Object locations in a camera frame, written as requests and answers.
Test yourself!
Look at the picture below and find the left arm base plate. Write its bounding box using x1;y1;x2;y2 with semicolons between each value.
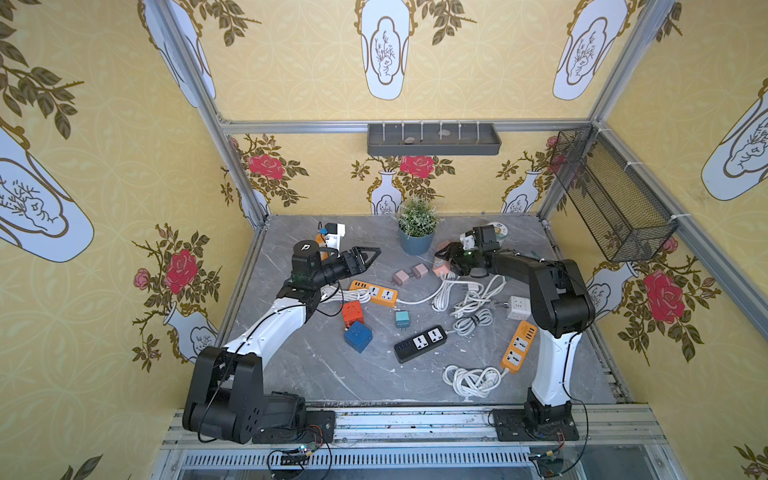
251;410;336;445

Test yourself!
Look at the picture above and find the black wire mesh basket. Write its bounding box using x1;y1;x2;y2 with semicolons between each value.
550;126;678;263

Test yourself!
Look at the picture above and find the orange power strip with adapters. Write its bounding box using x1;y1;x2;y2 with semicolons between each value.
350;280;398;308

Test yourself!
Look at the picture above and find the round printed tin jar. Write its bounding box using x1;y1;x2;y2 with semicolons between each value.
490;222;509;241

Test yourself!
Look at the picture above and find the pink usb charger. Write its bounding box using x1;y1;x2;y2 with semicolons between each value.
411;263;429;279
392;270;410;286

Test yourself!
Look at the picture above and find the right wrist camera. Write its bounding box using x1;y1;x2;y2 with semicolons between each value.
459;232;479;252

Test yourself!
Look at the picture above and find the black power strip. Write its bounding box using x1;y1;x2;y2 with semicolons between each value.
394;326;447;364

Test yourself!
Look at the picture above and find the blue cube adapter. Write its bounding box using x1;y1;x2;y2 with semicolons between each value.
344;321;373;353

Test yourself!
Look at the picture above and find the red cube adapter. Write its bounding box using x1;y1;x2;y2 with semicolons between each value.
342;300;365;330

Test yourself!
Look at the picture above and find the white tiger cube adapter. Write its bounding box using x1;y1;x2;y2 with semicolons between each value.
507;295;532;321

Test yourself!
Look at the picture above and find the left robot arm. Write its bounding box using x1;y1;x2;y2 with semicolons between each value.
182;240;381;444

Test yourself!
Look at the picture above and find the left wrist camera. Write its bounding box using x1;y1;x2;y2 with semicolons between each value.
318;222;346;250

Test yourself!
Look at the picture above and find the white cable rear strip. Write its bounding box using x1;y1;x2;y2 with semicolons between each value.
320;284;372;305

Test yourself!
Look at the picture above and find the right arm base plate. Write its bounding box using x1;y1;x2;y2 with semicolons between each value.
490;409;581;443

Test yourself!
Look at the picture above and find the potted green plant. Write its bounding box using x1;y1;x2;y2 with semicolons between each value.
397;197;439;255

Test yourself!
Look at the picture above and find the white coiled cable centre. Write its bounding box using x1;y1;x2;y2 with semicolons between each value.
397;274;508;319

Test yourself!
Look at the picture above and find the white bundled cable black strip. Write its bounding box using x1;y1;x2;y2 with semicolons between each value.
451;308;494;337

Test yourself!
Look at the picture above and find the grey wall shelf tray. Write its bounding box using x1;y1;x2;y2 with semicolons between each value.
366;121;502;157

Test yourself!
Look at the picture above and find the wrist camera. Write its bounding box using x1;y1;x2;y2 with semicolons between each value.
318;222;346;250
459;232;479;252

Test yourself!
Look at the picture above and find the teal small adapter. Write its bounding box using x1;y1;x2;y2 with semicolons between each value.
395;310;411;329

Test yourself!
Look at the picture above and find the pink power strip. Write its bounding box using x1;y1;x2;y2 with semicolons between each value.
432;241;455;279

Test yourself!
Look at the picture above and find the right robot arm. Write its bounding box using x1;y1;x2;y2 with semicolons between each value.
436;225;596;424

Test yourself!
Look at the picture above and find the white cable right strip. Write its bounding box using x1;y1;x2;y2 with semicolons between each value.
442;364;510;401

